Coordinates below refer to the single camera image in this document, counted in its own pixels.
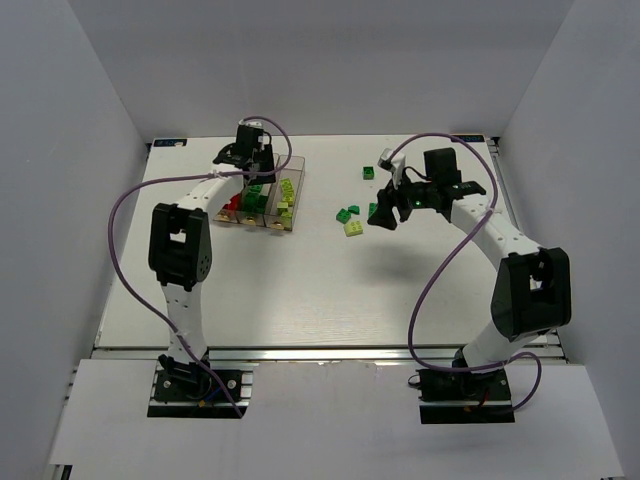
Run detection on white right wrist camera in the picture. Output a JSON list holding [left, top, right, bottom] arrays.
[[377, 148, 406, 190]]

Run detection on lime rounded lego brick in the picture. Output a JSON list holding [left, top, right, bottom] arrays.
[[343, 220, 364, 237]]

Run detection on green square lego brick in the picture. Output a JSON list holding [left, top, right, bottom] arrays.
[[362, 166, 375, 180]]

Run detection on lime 2x3 lego brick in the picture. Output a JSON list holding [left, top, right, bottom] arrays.
[[280, 178, 295, 197]]

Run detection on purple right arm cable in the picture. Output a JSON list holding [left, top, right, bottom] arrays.
[[394, 132, 544, 412]]

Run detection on green 2x2 lego brick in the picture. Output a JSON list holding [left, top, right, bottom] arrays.
[[336, 209, 351, 224]]

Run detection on blue table label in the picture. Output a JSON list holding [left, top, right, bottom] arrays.
[[152, 138, 187, 148], [454, 134, 485, 143]]

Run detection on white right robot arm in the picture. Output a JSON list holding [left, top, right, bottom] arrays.
[[368, 148, 571, 374]]

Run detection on smoky clear left container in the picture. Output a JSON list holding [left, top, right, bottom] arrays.
[[214, 206, 239, 223]]

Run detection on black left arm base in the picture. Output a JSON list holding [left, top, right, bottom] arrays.
[[147, 362, 253, 420]]

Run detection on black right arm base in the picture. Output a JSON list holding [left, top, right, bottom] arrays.
[[408, 369, 515, 425]]

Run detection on smoky clear middle container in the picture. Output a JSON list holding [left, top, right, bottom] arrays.
[[230, 150, 277, 220]]

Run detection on red lego bricks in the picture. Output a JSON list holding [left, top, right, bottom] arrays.
[[224, 194, 242, 211]]

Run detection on lime 2x2 lego brick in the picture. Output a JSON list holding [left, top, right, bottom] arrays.
[[281, 212, 293, 227]]

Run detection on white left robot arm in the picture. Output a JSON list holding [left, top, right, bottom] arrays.
[[149, 121, 275, 375]]

